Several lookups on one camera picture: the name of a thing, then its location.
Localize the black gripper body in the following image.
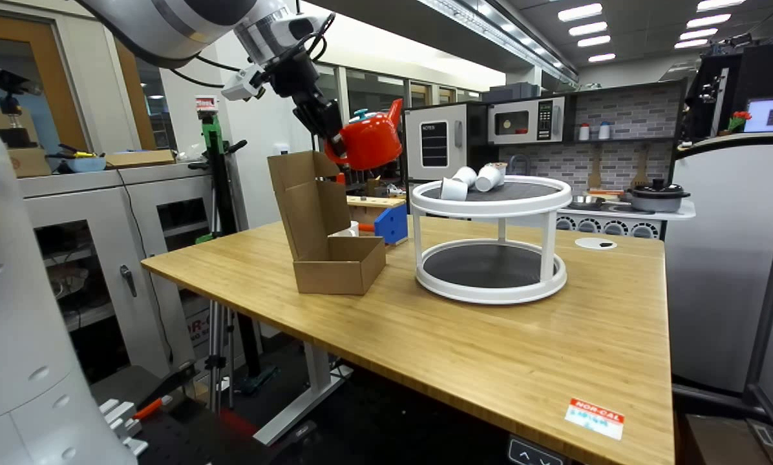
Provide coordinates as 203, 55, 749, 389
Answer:
270, 55, 341, 139

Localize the black toy pot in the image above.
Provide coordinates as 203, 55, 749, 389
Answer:
625, 179, 687, 211

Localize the toy play kitchen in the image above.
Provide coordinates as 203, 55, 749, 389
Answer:
402, 80, 699, 243

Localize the blue wooden toy workbench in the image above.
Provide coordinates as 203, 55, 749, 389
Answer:
358, 204, 409, 245

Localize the red white table sticker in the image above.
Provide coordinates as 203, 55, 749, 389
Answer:
565, 398, 625, 442

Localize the white two-tier round stand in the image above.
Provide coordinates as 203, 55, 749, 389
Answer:
412, 176, 572, 307

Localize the grey storage cabinet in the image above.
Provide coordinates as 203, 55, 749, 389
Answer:
20, 163, 213, 381

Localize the brown cardboard box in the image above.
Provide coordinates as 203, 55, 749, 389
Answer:
270, 153, 386, 295

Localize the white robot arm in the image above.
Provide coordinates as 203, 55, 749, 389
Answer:
0, 0, 341, 465

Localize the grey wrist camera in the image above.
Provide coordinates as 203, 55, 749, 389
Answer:
222, 74, 267, 100

